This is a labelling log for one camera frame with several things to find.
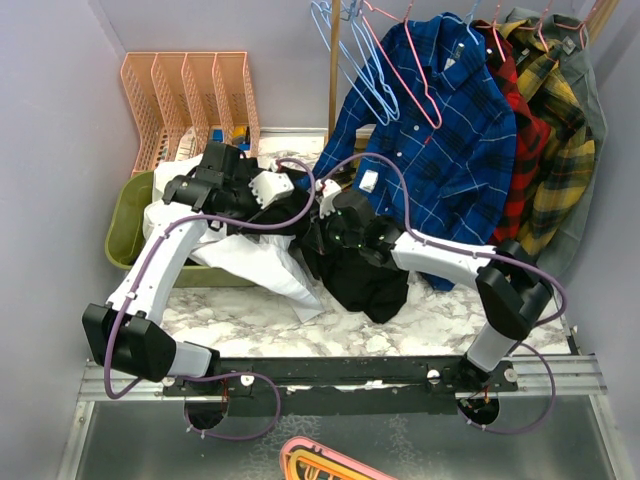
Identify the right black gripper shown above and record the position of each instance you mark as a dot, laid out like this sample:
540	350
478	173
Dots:
315	236

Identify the red plaid shirt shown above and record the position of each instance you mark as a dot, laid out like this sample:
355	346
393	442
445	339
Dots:
532	134

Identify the pink perforated file organizer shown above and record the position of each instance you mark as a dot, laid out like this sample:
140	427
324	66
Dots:
171	94

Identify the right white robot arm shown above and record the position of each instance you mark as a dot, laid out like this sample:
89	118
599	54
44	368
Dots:
512	290

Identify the white shirt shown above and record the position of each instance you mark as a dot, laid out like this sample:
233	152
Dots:
264	260

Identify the green plastic basket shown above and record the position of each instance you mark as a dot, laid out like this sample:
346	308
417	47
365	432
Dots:
125	240

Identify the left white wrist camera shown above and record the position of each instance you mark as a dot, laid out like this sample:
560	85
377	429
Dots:
268	187

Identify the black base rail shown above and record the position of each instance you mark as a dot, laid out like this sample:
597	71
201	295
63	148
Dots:
327	386

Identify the blue plaid shirt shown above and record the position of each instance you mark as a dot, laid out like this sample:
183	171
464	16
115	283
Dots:
446	163

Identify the yellow black item in organizer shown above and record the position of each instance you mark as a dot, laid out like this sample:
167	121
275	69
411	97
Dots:
241	136

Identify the wooden clothes rack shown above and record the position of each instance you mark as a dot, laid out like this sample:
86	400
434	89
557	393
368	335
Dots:
334	95

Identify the aluminium frame rail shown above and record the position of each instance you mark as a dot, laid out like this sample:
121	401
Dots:
556	425

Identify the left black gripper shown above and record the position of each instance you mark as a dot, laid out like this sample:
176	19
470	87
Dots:
256	211

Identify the blue wire hanger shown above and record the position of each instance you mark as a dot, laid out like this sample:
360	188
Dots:
466	22
355	54

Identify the yellow plaid shirt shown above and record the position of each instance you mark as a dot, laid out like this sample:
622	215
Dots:
568	157

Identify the grey shirt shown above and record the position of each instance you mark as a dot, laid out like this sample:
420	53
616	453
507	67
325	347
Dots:
576	65

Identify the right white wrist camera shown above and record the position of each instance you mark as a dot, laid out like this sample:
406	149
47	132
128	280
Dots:
327	190

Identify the pink orange object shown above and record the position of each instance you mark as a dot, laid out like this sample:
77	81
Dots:
304	458

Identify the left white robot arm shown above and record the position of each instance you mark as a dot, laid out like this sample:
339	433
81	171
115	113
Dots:
125	332

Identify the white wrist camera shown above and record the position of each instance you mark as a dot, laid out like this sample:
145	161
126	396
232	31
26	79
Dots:
327	190
268	187

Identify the black shirt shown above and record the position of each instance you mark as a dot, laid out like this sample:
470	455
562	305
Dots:
356	284

